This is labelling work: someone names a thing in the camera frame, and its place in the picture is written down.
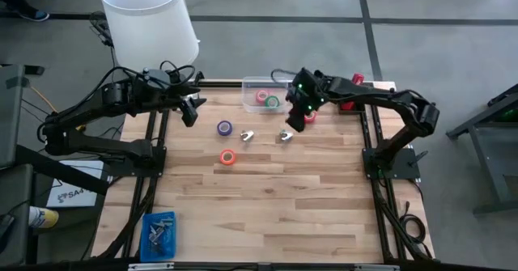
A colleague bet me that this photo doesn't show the black frame bar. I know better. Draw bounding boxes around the black frame bar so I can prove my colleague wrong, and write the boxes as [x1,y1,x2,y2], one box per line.
[0,257,518,271]

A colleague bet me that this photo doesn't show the dark grey side table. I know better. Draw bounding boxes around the dark grey side table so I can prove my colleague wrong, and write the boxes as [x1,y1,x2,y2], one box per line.
[0,62,46,264]

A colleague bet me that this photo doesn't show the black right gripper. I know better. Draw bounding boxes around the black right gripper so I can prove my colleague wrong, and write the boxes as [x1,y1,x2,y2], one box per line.
[285,67,331,133]

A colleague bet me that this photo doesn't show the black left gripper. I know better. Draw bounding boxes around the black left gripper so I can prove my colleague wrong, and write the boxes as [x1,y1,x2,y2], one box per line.
[135,67,208,129]

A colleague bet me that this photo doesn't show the blue plastic basket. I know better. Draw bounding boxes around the blue plastic basket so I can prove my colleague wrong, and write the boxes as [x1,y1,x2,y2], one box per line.
[138,210,178,263]

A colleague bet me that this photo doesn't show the yellow spray can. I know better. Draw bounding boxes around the yellow spray can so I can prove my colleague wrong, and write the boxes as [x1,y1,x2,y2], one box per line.
[28,205,60,230]

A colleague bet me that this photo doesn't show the black coiled cable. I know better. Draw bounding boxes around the black coiled cable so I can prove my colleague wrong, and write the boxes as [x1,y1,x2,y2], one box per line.
[398,200,428,246]

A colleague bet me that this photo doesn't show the person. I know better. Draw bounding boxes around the person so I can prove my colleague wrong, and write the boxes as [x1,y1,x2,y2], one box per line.
[0,0,69,23]

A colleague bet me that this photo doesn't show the purple tape roll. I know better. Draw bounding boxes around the purple tape roll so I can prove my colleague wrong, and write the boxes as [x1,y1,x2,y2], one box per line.
[216,120,234,138]

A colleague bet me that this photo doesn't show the white paper sign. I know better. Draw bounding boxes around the white paper sign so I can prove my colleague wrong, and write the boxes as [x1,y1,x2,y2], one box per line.
[46,159,105,209]

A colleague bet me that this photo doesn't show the black frame rail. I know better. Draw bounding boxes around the black frame rail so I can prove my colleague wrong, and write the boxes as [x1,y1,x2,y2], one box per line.
[91,83,170,260]
[359,83,437,264]
[193,79,367,89]

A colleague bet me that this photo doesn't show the yellow cable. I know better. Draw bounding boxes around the yellow cable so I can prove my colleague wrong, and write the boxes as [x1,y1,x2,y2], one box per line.
[30,85,86,133]

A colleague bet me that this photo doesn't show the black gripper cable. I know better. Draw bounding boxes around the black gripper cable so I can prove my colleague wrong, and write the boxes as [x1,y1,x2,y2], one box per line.
[159,59,197,86]

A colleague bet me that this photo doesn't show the black lamp cable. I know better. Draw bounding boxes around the black lamp cable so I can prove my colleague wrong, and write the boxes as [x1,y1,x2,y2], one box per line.
[87,10,117,49]

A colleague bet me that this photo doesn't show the white shade silver table lamp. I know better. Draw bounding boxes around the white shade silver table lamp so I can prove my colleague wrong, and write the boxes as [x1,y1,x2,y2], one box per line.
[99,0,201,72]

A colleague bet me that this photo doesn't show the grey metal table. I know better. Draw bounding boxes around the grey metal table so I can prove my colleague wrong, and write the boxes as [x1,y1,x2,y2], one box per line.
[444,83,518,215]

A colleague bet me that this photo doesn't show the black diagonal frame beam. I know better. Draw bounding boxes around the black diagonal frame beam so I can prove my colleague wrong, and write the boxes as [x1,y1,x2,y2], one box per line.
[15,143,110,197]

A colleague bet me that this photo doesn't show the orange tape roll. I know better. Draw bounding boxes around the orange tape roll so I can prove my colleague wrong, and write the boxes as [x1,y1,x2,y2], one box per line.
[219,148,237,166]

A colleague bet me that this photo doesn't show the clear plastic bin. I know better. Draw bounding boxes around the clear plastic bin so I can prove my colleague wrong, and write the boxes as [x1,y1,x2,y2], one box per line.
[241,75,293,115]

